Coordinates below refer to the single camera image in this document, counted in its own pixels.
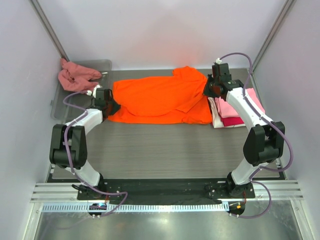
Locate orange t shirt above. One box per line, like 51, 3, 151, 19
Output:
108, 66, 213, 125

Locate slotted cable duct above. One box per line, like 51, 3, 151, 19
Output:
42, 202, 229, 213

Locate clear grey plastic bin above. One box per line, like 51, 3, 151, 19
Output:
50, 59, 112, 123

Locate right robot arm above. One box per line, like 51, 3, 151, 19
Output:
203, 63, 285, 198

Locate salmon pink crumpled t shirt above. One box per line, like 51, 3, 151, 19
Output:
58, 58, 102, 92

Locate frame post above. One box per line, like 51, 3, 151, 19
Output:
248, 0, 298, 75
29, 0, 69, 61

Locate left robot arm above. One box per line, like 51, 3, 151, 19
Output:
49, 87, 121, 200

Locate magenta folded t shirt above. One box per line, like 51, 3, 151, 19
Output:
220, 117, 244, 127

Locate right frame post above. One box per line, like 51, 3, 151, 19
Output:
248, 0, 298, 75

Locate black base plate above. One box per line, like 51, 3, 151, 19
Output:
72, 178, 256, 205

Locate left frame post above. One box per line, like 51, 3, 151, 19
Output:
29, 0, 69, 61

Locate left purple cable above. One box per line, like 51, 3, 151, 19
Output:
61, 91, 128, 217

